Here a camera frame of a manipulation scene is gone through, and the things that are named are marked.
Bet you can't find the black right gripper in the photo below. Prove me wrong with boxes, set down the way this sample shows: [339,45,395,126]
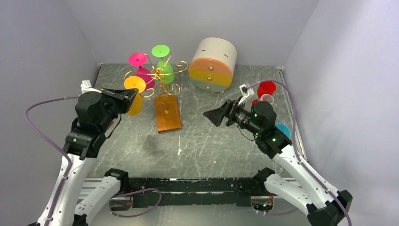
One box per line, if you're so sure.
[204,96,262,136]

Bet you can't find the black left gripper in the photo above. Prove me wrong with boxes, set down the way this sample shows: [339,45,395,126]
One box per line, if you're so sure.
[98,86,138,131]

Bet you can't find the orange plastic wine glass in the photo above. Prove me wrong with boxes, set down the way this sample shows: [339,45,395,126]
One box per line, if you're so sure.
[123,76,147,117]

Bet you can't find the magenta plastic wine glass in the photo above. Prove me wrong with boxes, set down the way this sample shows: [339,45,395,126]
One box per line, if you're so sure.
[128,52,155,90]

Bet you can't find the clear plastic wine glass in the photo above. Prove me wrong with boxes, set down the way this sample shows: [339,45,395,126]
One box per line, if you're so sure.
[259,94,274,105]

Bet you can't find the green plastic wine glass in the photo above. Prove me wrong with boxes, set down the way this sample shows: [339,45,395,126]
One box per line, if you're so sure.
[152,44,175,84]

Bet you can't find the blue plastic wine glass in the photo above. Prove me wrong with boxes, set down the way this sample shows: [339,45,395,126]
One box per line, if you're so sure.
[275,123,291,138]

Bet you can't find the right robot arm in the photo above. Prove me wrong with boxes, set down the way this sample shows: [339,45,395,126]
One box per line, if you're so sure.
[203,100,353,226]

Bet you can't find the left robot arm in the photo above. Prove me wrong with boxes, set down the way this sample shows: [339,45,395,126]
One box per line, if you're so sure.
[33,88,138,226]

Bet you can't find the red plastic wine glass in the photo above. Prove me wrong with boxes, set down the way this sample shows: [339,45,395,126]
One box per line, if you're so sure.
[252,81,277,105]

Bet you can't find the round pastel drawer cabinet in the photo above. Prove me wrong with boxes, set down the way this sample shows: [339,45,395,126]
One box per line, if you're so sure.
[189,37,237,93]

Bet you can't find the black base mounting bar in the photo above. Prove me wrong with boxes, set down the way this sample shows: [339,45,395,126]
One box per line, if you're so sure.
[129,178,269,208]

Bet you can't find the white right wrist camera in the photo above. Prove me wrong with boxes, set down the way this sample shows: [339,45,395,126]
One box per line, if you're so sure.
[238,84,254,105]

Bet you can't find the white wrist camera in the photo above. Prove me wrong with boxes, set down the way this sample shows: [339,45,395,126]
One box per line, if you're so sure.
[80,80,101,94]
[238,84,254,105]

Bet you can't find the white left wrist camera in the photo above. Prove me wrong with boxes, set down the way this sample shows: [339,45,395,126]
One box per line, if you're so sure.
[80,80,101,94]

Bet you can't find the gold wire wine glass rack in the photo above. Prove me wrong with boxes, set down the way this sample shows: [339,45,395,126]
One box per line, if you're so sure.
[124,52,188,133]

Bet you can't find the aluminium frame rail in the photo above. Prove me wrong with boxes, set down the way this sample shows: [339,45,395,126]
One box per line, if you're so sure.
[78,175,299,213]

